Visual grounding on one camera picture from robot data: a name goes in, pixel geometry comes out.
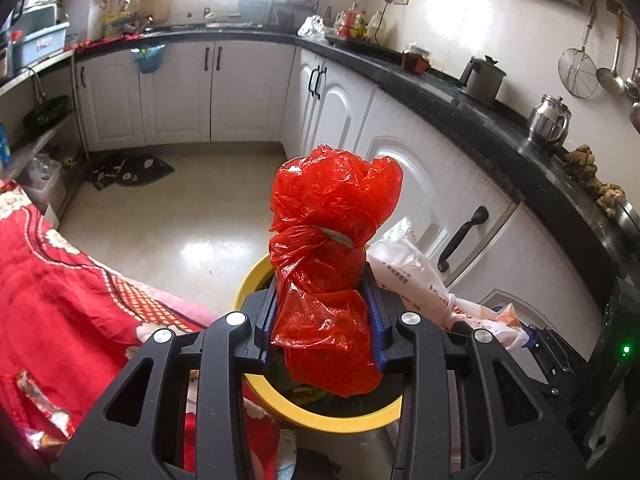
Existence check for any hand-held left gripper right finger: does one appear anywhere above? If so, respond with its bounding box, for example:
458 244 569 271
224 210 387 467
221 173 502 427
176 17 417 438
362 265 586 480

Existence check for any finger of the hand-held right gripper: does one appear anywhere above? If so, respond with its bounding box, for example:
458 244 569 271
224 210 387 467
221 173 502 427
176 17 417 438
520 325 571 402

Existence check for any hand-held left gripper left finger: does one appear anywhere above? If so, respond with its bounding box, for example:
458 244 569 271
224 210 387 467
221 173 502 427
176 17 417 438
52 270 281 480

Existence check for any white plastic bag red print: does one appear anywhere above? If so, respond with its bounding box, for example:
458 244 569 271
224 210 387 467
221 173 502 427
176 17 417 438
367 220 528 351

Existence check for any yellow rimmed black bin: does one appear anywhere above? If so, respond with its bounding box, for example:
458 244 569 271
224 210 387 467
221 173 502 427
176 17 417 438
234 252 403 433

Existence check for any red silver snack wrapper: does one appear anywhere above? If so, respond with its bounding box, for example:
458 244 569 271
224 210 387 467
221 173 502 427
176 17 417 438
15 369 73 453

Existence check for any pile of ginger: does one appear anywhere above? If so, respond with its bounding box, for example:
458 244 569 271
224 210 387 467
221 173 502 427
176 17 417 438
564 145 626 206

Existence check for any dark floor mat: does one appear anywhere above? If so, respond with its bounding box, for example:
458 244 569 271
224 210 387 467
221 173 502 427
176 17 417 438
89 154 176 192

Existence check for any red floral blanket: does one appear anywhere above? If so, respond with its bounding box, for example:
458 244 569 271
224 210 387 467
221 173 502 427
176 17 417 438
0 180 281 480

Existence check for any steel teapot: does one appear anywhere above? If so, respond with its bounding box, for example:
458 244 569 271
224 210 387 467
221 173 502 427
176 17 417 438
527 94 572 148

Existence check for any clear plastic container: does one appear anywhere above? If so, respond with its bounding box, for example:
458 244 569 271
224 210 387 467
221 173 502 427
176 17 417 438
25 155 66 206

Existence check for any black kitchen countertop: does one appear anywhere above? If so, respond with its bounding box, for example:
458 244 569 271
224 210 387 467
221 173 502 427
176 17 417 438
75 27 640 291

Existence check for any grey green kettle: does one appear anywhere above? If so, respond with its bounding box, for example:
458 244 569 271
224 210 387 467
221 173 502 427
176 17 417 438
459 56 507 106

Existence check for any blue hanging basket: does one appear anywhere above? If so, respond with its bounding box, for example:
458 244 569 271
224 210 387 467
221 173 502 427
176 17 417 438
131 44 167 75

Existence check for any black wok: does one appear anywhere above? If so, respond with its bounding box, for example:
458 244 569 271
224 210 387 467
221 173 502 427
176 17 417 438
22 96 70 128

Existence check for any clear plastic bag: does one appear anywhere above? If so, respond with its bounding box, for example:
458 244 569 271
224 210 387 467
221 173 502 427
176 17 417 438
297 15 328 38

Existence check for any black dish rack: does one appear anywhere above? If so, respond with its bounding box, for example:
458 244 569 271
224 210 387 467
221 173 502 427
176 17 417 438
272 2 321 28

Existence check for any red label oil bottle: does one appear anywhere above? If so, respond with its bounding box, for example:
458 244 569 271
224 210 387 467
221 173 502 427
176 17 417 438
337 2 368 38

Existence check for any blue countertop organizer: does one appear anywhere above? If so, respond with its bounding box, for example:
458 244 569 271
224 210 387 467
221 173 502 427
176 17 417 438
240 0 271 23

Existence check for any steel shelf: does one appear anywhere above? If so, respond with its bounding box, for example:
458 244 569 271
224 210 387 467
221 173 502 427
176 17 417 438
0 45 86 161

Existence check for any blue plastic dish bin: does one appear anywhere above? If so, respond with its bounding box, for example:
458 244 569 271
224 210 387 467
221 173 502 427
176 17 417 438
10 22 71 71

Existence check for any wire mesh strainer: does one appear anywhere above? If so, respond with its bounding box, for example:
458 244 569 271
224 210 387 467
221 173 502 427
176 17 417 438
558 0 599 98

